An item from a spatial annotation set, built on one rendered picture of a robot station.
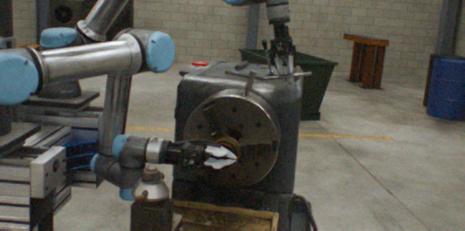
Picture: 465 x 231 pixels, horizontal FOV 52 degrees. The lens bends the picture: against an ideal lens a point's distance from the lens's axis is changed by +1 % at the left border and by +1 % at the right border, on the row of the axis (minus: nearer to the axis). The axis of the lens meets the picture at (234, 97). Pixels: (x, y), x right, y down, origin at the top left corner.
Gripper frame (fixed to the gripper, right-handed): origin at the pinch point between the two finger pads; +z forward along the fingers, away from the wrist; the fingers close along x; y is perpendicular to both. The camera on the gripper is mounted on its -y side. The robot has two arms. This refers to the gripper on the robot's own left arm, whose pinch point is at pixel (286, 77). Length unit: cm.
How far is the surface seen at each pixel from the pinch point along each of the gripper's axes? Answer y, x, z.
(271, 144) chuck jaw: 18.7, -5.8, 17.5
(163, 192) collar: 72, -23, 10
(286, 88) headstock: -3.4, -0.7, 4.2
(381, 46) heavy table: -823, 145, 77
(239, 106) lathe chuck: 15.0, -14.8, 5.4
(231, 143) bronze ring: 26.6, -16.8, 13.9
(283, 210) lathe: 0.0, -6.4, 48.0
